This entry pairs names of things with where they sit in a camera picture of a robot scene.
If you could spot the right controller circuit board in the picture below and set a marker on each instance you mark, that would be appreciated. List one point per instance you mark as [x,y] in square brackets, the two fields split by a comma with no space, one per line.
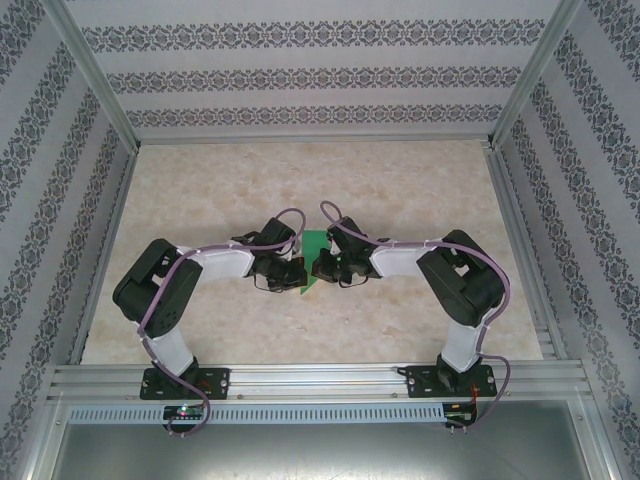
[460,412]

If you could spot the green paper sheet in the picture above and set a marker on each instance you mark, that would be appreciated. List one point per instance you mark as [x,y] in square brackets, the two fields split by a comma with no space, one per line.
[312,242]

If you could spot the grey metal sheet panel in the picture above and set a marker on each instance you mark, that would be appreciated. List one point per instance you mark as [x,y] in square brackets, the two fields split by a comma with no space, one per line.
[320,452]

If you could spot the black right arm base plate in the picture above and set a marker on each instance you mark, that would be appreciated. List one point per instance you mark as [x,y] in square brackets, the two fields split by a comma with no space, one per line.
[420,382]

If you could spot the left controller circuit board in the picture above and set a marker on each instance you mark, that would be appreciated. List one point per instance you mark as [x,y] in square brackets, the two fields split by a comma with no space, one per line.
[184,412]

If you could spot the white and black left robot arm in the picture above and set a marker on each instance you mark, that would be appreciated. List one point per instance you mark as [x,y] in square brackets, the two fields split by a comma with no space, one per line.
[170,350]

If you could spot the controller circuit board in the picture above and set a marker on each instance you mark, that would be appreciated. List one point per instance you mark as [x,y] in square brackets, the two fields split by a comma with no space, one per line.
[460,412]
[184,412]

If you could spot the aluminium frame post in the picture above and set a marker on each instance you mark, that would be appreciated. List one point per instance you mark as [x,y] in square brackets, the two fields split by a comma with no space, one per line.
[95,70]
[537,65]

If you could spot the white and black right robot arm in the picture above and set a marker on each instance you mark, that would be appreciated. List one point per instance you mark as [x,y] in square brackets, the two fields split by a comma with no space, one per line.
[462,345]

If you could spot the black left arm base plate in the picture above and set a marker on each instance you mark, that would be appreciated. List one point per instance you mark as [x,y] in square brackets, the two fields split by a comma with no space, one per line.
[220,382]

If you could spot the aluminium mounting rail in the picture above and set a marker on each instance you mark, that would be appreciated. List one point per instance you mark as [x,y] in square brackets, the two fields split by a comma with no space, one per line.
[315,380]

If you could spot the aluminium side rail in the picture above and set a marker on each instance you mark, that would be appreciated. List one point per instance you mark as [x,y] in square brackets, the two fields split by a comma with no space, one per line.
[525,250]
[107,250]

